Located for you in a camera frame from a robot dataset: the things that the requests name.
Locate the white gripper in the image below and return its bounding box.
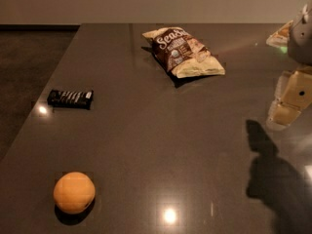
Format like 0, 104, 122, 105
266, 3, 312, 131

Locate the orange fruit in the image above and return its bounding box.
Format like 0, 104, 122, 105
53, 172, 96, 215

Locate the black rxbar chocolate bar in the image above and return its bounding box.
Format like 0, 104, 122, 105
47, 90, 94, 110

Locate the brown and cream chip bag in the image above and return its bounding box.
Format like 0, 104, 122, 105
142, 27, 225, 79

